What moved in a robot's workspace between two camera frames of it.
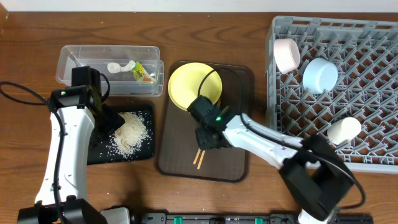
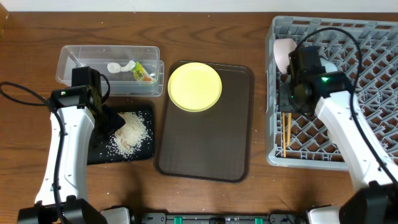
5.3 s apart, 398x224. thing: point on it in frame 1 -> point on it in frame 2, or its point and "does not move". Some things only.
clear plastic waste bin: [132, 70] does not move
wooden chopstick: [203, 152] -> [289, 129]
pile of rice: [129, 138] does not move
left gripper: [109, 123] does not move
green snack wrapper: [140, 73] does not move
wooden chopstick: [196, 156] -> [284, 134]
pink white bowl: [286, 54] does not move
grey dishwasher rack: [364, 51] does not move
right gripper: [203, 142] -> [284, 103]
